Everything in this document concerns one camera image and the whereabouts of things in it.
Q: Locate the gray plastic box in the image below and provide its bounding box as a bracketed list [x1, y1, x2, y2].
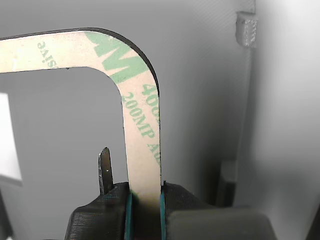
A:
[0, 0, 320, 240]

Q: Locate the frame with adhesive paper backing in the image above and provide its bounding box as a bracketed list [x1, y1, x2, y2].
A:
[0, 26, 163, 208]

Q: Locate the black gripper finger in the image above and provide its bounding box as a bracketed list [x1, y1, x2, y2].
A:
[65, 146, 133, 240]
[159, 179, 276, 240]

